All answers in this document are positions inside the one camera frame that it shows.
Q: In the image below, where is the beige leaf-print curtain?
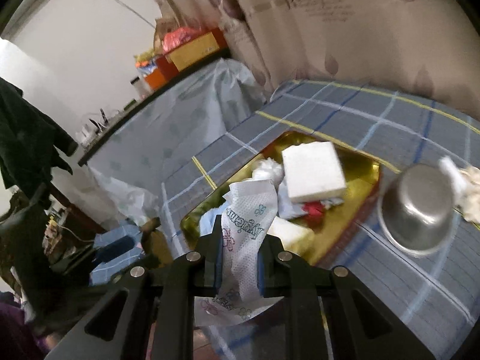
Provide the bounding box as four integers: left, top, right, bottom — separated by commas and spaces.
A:
155, 0, 479, 117

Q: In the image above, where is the white foam block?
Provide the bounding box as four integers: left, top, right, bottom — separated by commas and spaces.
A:
281, 141, 347, 203

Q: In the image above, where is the translucent plastic cover sheet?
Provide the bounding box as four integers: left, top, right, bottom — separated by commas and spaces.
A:
87, 58, 268, 225

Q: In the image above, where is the white knotted cloth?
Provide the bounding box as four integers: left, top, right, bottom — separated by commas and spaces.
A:
439, 156, 468, 203

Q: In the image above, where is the yellow white cloth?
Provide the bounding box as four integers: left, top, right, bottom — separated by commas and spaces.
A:
268, 217, 315, 256

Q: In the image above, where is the red yellow cardboard box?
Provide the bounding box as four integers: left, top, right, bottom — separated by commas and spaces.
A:
155, 28, 231, 81

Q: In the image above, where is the white printed tissue pack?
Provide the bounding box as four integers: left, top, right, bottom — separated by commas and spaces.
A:
194, 179, 278, 327

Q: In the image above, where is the orange box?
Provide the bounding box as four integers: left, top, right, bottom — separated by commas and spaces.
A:
143, 69, 168, 91

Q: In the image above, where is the grey plaid bed sheet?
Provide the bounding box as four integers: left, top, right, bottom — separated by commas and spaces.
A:
160, 81, 479, 359

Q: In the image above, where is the steel bowl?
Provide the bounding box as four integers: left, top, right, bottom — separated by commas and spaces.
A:
378, 164, 454, 258

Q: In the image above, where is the cream patterned sock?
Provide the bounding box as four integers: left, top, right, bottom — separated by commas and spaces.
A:
459, 166, 480, 224

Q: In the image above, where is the red plastic bag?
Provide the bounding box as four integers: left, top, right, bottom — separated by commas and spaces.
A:
162, 27, 203, 54

